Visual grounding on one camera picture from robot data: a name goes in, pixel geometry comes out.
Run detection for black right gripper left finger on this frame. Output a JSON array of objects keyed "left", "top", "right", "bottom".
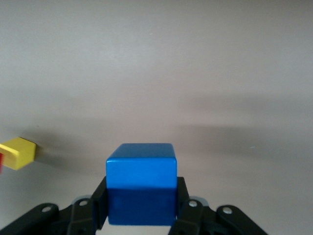
[{"left": 0, "top": 176, "right": 109, "bottom": 235}]

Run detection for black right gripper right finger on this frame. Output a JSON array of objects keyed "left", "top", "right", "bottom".
[{"left": 168, "top": 176, "right": 272, "bottom": 235}]

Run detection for blue wooden block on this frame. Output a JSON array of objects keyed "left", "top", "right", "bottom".
[{"left": 106, "top": 143, "right": 178, "bottom": 226}]

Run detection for yellow wooden block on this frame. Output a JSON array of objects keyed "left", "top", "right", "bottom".
[{"left": 0, "top": 137, "right": 38, "bottom": 171}]

